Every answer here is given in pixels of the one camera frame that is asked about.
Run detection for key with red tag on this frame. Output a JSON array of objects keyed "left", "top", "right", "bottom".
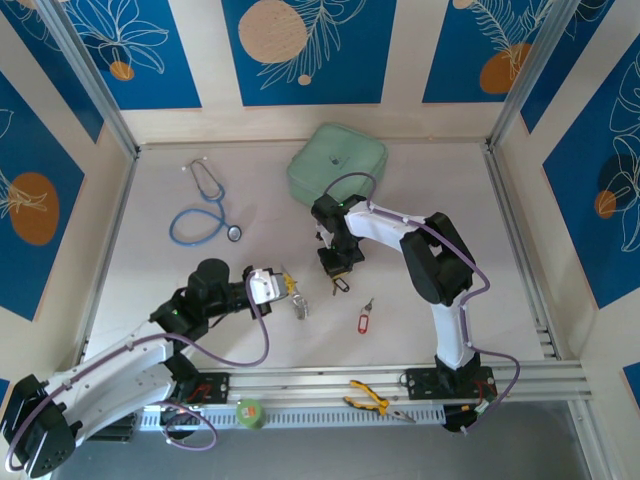
[{"left": 357, "top": 297, "right": 376, "bottom": 335}]

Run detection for blue stethoscope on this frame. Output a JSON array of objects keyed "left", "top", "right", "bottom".
[{"left": 168, "top": 158, "right": 244, "bottom": 248}]

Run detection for green zip pouch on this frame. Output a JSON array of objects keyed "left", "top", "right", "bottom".
[{"left": 286, "top": 123, "right": 390, "bottom": 221}]

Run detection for green tape roll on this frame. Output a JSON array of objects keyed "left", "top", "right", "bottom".
[{"left": 235, "top": 398, "right": 266, "bottom": 430}]

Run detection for black ribbed block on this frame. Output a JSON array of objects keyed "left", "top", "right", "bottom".
[{"left": 82, "top": 415, "right": 137, "bottom": 444}]

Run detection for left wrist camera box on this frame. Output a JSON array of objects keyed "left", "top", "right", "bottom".
[{"left": 246, "top": 268, "right": 292, "bottom": 305}]

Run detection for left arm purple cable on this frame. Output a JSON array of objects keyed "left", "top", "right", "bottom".
[{"left": 3, "top": 297, "right": 272, "bottom": 471}]

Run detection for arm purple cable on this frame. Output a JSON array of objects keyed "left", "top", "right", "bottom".
[
  {"left": 3, "top": 297, "right": 272, "bottom": 471},
  {"left": 322, "top": 172, "right": 521, "bottom": 436}
]

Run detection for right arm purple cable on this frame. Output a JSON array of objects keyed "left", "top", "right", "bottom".
[{"left": 322, "top": 172, "right": 521, "bottom": 436}]

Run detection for aluminium rail frame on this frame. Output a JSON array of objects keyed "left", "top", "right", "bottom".
[{"left": 42, "top": 359, "right": 587, "bottom": 409}]

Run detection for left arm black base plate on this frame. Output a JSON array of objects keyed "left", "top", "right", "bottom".
[{"left": 169, "top": 370, "right": 231, "bottom": 407}]

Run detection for left aluminium side rail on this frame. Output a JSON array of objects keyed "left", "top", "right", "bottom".
[{"left": 74, "top": 147, "right": 141, "bottom": 371}]

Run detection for aluminium side rail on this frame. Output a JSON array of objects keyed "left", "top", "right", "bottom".
[
  {"left": 74, "top": 147, "right": 141, "bottom": 371},
  {"left": 482, "top": 142, "right": 560, "bottom": 362}
]

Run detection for slotted grey cable duct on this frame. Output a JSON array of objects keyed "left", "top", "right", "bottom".
[{"left": 139, "top": 403, "right": 446, "bottom": 432}]

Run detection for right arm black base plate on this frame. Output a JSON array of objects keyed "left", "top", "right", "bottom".
[{"left": 403, "top": 367, "right": 499, "bottom": 401}]

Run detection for yellow handled pliers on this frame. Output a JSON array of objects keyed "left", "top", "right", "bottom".
[{"left": 342, "top": 379, "right": 417, "bottom": 425}]

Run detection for right aluminium side rail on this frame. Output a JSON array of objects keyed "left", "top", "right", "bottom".
[{"left": 482, "top": 142, "right": 560, "bottom": 362}]

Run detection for left aluminium corner post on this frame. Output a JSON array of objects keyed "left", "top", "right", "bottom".
[{"left": 33, "top": 0, "right": 142, "bottom": 160}]

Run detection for aluminium corner post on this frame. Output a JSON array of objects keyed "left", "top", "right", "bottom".
[
  {"left": 485, "top": 0, "right": 577, "bottom": 152},
  {"left": 33, "top": 0, "right": 142, "bottom": 160}
]

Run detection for right aluminium corner post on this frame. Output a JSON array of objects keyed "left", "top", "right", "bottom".
[{"left": 485, "top": 0, "right": 577, "bottom": 152}]

